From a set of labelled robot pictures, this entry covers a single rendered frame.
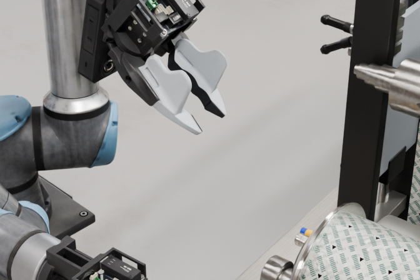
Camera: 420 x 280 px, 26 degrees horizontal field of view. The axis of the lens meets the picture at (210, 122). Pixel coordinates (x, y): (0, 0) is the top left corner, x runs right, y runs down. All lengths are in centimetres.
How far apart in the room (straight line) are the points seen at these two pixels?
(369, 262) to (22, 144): 87
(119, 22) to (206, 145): 249
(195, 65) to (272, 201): 217
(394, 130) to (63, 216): 73
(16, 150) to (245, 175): 174
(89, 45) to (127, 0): 11
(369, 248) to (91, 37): 37
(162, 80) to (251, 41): 324
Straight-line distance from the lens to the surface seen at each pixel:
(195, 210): 308
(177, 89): 92
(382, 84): 108
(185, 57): 98
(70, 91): 156
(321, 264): 87
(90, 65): 101
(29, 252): 113
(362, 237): 88
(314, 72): 393
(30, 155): 160
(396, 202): 136
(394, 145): 125
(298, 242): 96
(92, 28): 99
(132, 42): 95
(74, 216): 172
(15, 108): 161
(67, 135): 159
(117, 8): 93
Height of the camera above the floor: 185
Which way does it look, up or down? 32 degrees down
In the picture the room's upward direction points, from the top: straight up
